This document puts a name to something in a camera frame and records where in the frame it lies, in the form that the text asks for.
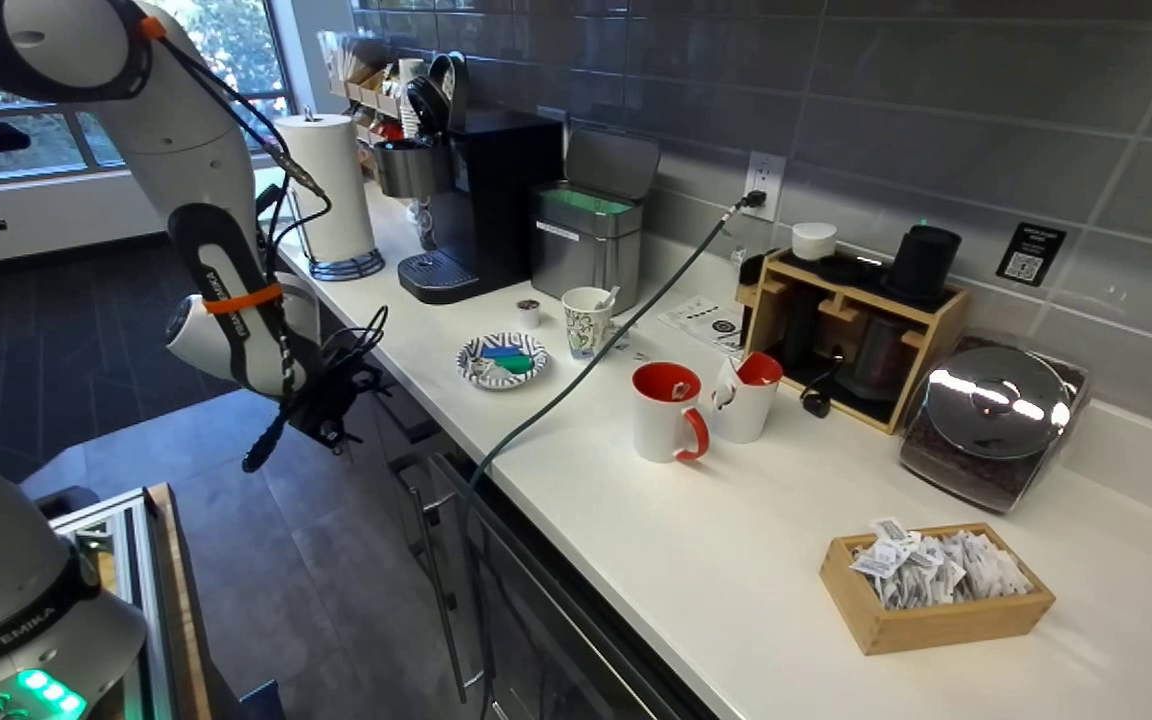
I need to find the white paper towel roll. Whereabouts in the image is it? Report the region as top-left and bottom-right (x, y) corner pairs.
(279, 113), (386, 284)

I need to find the red and white mug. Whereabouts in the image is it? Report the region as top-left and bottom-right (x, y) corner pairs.
(631, 359), (711, 463)

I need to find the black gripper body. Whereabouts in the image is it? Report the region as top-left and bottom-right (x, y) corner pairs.
(242, 310), (388, 474)

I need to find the white mug red interior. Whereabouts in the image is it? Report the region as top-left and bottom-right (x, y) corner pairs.
(711, 354), (784, 446)

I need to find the small creamer cup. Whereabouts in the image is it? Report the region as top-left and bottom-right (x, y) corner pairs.
(518, 302), (543, 330)

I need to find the small white cup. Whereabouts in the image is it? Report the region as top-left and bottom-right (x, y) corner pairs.
(792, 223), (837, 262)

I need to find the round steel kitchen scale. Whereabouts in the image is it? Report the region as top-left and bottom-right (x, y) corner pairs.
(901, 341), (1084, 517)

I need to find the white wall outlet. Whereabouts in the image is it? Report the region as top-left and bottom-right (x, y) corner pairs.
(745, 153), (790, 221)

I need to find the aluminium frame cart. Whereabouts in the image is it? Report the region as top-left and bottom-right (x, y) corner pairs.
(54, 486), (221, 720)

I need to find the black Keurig coffee maker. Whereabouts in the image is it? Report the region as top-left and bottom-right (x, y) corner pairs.
(376, 53), (566, 304)

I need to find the wooden box of sachets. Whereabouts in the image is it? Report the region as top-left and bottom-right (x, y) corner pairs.
(820, 521), (1058, 656)

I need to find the blue patterned paper plate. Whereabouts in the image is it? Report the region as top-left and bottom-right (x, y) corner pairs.
(455, 333), (549, 394)

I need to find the black power cable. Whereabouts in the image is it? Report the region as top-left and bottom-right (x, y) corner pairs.
(452, 188), (774, 720)

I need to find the patterned paper cup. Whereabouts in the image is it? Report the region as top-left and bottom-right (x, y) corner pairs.
(560, 290), (616, 359)

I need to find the wooden organizer rack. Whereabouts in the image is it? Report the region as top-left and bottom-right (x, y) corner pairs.
(738, 252), (970, 433)

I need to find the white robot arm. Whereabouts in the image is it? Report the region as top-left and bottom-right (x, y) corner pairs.
(0, 0), (386, 474)

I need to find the small black wall sign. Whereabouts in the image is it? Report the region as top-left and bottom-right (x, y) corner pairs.
(997, 223), (1069, 290)

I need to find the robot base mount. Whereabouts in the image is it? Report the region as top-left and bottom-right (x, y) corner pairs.
(0, 477), (147, 704)

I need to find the steel pod container box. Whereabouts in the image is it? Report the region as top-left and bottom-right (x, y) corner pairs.
(531, 130), (660, 312)

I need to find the black cylinder jar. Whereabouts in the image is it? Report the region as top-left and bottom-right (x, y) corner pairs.
(883, 223), (960, 304)

